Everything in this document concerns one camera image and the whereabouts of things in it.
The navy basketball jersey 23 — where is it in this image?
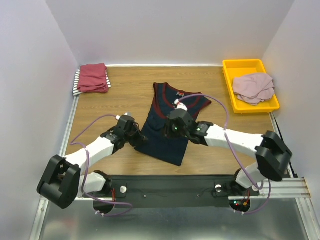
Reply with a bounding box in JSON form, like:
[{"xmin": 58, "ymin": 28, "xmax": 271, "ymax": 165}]
[{"xmin": 134, "ymin": 82, "xmax": 213, "ymax": 167}]

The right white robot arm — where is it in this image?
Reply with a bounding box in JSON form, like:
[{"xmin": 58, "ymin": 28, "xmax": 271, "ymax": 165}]
[{"xmin": 164, "ymin": 109, "xmax": 293, "ymax": 195}]

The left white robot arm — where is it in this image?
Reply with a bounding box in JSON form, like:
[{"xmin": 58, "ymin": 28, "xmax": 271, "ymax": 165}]
[{"xmin": 36, "ymin": 113, "xmax": 148, "ymax": 209}]

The folded red tank top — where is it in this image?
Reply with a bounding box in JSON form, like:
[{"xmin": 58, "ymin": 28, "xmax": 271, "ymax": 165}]
[{"xmin": 76, "ymin": 63, "xmax": 109, "ymax": 93}]

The folded striped tank top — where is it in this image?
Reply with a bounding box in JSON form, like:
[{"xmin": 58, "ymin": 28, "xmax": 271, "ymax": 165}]
[{"xmin": 72, "ymin": 69, "xmax": 112, "ymax": 97}]

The pink crumpled tank top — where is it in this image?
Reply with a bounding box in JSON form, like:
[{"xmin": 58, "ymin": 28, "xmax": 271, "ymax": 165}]
[{"xmin": 232, "ymin": 72, "xmax": 275, "ymax": 106}]

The yellow plastic tray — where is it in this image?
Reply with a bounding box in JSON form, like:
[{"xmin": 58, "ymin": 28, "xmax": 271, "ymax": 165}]
[{"xmin": 222, "ymin": 59, "xmax": 280, "ymax": 114}]

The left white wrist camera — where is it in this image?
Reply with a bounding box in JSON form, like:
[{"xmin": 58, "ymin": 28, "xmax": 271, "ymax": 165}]
[{"xmin": 124, "ymin": 112, "xmax": 132, "ymax": 117}]

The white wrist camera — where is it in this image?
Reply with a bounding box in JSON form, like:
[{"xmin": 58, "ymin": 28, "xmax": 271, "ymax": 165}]
[
  {"xmin": 173, "ymin": 99, "xmax": 188, "ymax": 112},
  {"xmin": 124, "ymin": 112, "xmax": 132, "ymax": 117}
]

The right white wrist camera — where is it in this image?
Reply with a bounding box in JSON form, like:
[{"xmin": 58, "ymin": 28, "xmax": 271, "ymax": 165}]
[{"xmin": 173, "ymin": 99, "xmax": 188, "ymax": 112}]

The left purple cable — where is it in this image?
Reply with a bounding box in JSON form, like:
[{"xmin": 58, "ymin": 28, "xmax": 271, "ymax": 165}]
[{"xmin": 70, "ymin": 114, "xmax": 133, "ymax": 217}]

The purple cable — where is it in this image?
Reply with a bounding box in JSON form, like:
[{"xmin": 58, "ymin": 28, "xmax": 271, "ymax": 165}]
[
  {"xmin": 70, "ymin": 114, "xmax": 133, "ymax": 217},
  {"xmin": 174, "ymin": 93, "xmax": 272, "ymax": 216}
]

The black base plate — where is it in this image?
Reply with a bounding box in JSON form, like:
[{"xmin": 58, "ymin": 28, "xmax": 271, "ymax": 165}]
[{"xmin": 85, "ymin": 175, "xmax": 259, "ymax": 209}]

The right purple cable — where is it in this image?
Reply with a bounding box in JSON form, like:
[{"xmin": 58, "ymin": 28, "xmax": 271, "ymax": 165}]
[{"xmin": 174, "ymin": 93, "xmax": 272, "ymax": 216}]

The aluminium frame rail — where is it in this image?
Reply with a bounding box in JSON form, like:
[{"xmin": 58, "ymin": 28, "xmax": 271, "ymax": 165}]
[{"xmin": 29, "ymin": 96, "xmax": 79, "ymax": 240}]

